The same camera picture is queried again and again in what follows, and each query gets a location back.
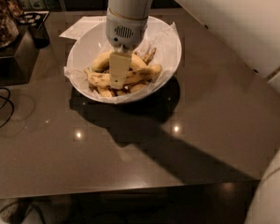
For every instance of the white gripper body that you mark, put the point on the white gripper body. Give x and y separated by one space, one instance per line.
125 33

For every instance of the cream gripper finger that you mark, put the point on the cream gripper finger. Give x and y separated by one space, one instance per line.
119 65

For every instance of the curved yellow banana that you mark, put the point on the curved yellow banana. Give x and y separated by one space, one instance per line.
101 62

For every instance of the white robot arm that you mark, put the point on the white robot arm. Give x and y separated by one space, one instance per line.
232 116

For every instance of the long front yellow banana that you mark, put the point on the long front yellow banana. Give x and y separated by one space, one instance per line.
134 76

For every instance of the small bottom yellow banana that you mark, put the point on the small bottom yellow banana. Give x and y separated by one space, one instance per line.
137 87

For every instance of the white bowl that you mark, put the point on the white bowl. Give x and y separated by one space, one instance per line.
84 50

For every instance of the white paper bowl liner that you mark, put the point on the white paper bowl liner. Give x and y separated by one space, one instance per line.
161 41

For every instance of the white paper sheet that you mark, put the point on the white paper sheet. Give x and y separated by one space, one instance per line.
81 27

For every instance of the dark glass cup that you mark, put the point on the dark glass cup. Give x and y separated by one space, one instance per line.
39 33

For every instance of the dark tray stand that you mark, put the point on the dark tray stand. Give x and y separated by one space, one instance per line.
17 61

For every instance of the glass jar with snacks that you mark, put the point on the glass jar with snacks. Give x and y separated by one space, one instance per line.
9 31

